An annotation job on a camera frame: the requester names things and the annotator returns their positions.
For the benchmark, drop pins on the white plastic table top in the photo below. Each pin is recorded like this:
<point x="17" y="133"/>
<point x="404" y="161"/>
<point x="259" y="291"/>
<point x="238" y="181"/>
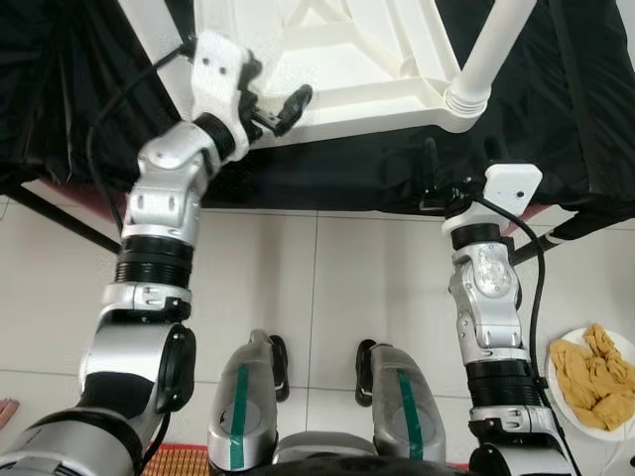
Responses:
<point x="347" y="50"/>

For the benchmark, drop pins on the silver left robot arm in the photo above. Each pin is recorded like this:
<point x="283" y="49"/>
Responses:
<point x="164" y="198"/>

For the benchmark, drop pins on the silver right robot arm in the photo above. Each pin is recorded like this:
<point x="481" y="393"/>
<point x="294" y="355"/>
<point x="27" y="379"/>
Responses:
<point x="486" y="288"/>

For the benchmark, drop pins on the silver robot right leg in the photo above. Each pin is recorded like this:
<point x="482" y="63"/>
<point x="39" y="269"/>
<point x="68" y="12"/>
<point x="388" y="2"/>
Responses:
<point x="402" y="412"/>

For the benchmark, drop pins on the silver robot leg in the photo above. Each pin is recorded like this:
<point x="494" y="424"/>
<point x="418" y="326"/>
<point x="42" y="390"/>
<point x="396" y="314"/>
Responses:
<point x="402" y="412"/>
<point x="243" y="407"/>

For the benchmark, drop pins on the yellow fried snacks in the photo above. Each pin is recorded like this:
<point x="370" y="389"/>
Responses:
<point x="595" y="382"/>

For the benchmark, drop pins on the black robot waist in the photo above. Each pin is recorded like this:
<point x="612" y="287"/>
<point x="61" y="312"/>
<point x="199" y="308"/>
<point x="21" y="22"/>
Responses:
<point x="377" y="469"/>

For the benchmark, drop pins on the silver robot left leg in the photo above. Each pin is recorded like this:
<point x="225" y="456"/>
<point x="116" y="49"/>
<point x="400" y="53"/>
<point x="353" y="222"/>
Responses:
<point x="243" y="407"/>

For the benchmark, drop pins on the woven straw mat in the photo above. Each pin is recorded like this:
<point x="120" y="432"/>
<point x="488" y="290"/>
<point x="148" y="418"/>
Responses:
<point x="179" y="462"/>

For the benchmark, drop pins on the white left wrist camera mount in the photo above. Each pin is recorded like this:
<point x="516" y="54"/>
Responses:
<point x="218" y="69"/>

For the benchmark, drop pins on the black table frame bar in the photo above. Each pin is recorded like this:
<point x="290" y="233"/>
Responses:
<point x="60" y="218"/>

